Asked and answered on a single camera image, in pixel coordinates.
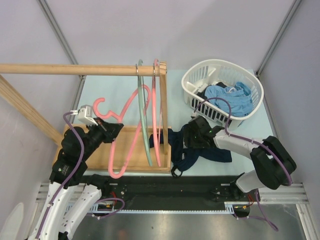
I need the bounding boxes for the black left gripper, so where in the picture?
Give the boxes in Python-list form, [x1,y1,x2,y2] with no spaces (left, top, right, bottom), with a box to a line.
[80,116,124,160]

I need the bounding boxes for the pink plastic hanger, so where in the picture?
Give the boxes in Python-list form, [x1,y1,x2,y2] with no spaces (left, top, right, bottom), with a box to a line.
[93,84,151,179]

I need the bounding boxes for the navy blue shorts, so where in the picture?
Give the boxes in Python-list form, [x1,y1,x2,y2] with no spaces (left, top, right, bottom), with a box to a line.
[148,124,233,179]

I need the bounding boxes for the dark grey shorts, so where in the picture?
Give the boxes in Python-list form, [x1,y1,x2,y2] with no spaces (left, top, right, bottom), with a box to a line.
[196,82,227,100]

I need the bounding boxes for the pink hanger with metal hook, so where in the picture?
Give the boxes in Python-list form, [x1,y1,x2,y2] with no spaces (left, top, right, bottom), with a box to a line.
[151,58,164,168]

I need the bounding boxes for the pale green hanger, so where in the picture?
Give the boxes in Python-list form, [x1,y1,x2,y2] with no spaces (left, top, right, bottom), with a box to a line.
[135,59,153,167]

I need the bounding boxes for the light blue shorts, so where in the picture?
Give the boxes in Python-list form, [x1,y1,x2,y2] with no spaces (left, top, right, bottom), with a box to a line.
[204,81,254,117]

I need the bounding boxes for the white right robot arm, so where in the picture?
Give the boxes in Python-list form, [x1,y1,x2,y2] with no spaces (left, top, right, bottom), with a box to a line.
[183,115,297,201]

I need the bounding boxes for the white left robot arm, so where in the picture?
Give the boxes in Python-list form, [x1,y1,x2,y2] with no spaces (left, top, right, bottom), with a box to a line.
[28,117,124,240]

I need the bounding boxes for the white plastic laundry basket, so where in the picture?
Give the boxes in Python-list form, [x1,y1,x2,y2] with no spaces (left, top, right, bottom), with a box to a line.
[181,59,264,130]

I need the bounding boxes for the wooden rack rod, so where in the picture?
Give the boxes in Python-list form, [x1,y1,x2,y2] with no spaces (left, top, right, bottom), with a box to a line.
[0,63,167,77]

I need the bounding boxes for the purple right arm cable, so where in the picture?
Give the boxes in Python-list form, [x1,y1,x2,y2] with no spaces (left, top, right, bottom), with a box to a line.
[193,97,293,232]

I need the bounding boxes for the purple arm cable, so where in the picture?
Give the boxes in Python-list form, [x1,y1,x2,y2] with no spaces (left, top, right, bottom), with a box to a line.
[34,111,126,240]
[193,97,293,232]

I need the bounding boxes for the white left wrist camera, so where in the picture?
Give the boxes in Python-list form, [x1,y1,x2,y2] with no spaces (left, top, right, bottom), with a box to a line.
[70,104,98,126]

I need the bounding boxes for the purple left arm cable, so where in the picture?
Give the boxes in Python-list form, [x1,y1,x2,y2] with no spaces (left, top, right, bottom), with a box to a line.
[34,111,126,240]

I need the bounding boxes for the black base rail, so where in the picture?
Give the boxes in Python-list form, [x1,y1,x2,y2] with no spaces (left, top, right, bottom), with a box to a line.
[79,174,261,213]

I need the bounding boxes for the white slotted cable duct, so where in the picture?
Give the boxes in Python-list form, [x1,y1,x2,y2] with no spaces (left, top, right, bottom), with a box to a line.
[92,201,237,215]

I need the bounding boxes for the wooden rack left post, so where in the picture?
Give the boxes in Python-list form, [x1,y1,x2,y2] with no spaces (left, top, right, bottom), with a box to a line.
[0,75,63,146]

